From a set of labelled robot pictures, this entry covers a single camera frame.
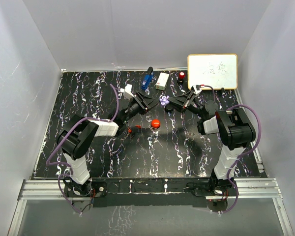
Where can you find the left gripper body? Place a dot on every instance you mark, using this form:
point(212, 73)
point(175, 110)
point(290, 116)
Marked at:
point(136, 106)

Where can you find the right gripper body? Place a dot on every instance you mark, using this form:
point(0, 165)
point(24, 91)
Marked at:
point(192, 106)

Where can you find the purple earbud case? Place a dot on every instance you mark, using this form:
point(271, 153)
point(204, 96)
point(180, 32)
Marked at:
point(164, 100)

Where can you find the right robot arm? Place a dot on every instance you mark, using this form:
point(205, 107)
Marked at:
point(234, 129)

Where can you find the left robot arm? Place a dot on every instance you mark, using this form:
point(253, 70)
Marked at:
point(78, 134)

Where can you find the black earbud case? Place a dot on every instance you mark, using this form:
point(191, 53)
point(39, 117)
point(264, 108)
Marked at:
point(169, 109)

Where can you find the orange earbud case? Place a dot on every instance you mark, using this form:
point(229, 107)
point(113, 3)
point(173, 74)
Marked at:
point(155, 123)

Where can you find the red black button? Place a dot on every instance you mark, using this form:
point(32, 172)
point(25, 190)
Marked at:
point(181, 77)

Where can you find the blue black tool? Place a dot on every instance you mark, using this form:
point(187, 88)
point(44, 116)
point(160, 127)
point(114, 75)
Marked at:
point(147, 78)

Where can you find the white box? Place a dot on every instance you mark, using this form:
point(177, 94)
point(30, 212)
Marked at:
point(162, 81)

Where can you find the white whiteboard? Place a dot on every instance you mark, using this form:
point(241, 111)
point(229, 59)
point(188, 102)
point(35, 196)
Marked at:
point(215, 70)

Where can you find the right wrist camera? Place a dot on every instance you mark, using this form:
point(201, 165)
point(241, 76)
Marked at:
point(197, 89)

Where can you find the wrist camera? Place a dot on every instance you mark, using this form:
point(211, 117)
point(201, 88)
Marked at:
point(127, 92)
point(197, 89)

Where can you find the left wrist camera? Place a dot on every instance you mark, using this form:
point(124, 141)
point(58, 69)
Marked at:
point(127, 92)

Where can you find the aluminium rail frame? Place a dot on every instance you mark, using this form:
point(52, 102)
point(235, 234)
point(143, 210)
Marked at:
point(106, 192)

